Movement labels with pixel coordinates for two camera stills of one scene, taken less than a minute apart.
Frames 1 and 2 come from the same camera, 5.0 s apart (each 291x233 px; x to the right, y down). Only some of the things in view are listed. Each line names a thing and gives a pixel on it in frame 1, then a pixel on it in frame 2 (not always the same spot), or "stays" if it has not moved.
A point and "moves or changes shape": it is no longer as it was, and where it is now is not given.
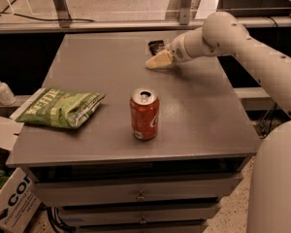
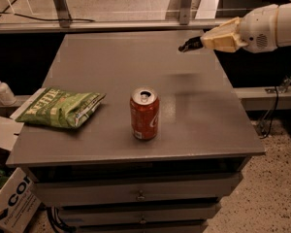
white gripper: [177, 52] to [258, 29]
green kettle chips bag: [62, 109] stays
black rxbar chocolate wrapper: [156, 46] moves or changes shape
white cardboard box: [16, 203] stays
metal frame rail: [68, 25] stays
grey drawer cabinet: [160, 151] stays
